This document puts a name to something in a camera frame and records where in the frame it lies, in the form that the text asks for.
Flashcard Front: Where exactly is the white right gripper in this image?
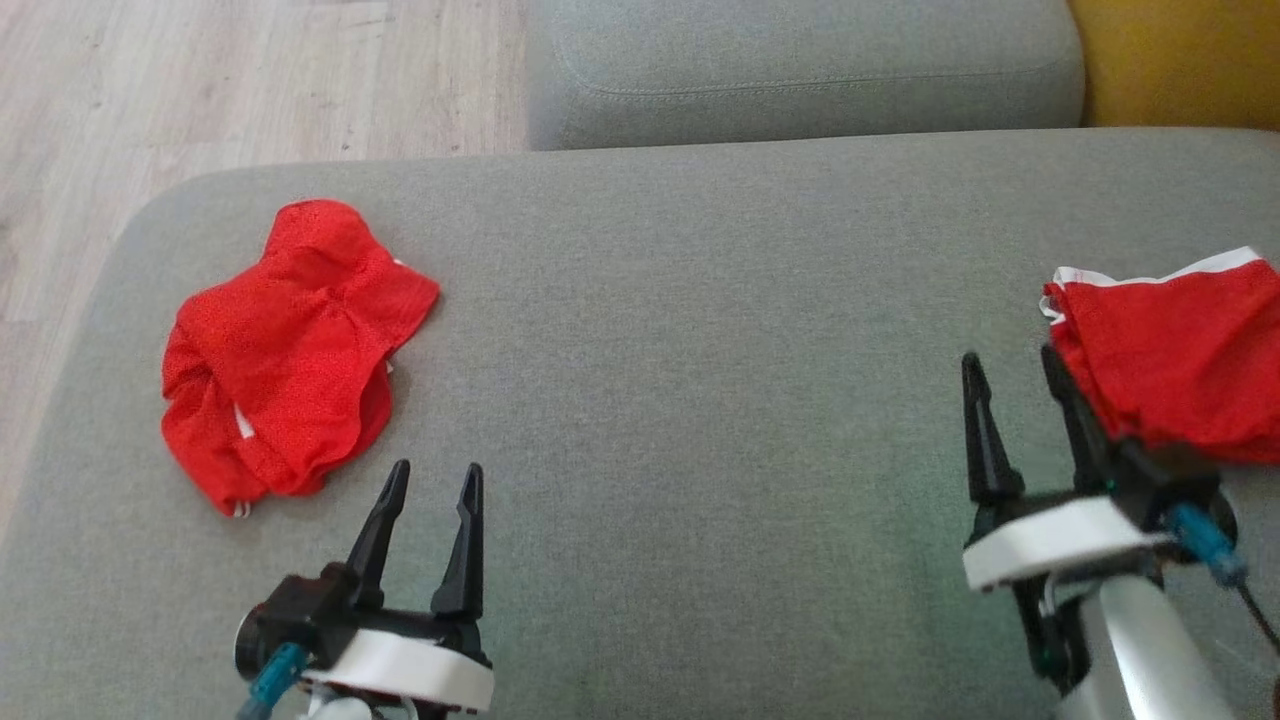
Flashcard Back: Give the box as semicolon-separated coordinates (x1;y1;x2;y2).
961;343;1176;693

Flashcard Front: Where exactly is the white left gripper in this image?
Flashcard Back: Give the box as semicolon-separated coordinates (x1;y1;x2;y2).
300;460;496;716

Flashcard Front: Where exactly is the red shorts white trim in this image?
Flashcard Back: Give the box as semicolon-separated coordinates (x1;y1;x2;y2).
1038;247;1280;466

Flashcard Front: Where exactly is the red basketball jersey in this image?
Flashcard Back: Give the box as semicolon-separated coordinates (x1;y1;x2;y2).
160;198;441;517

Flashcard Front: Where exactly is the grey fabric sofa seat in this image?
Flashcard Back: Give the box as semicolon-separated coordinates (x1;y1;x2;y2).
0;128;1280;720

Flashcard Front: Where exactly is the yellow cushion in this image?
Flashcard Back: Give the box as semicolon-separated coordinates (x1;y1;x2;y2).
1066;0;1280;131

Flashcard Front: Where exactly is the grey sofa cushion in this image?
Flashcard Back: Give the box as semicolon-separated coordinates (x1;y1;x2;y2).
527;0;1087;151

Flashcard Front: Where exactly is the blue left cable connector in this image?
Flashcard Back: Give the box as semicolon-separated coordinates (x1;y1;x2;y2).
238;643;306;720

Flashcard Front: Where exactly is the blue cable connector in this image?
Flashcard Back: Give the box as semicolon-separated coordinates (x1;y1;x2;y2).
238;643;306;720
1165;503;1249;586

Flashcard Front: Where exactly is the blue right cable connector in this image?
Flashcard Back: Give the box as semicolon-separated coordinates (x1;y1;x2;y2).
1165;503;1249;586

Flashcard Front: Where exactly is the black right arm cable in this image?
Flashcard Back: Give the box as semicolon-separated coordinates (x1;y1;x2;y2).
1235;580;1280;656

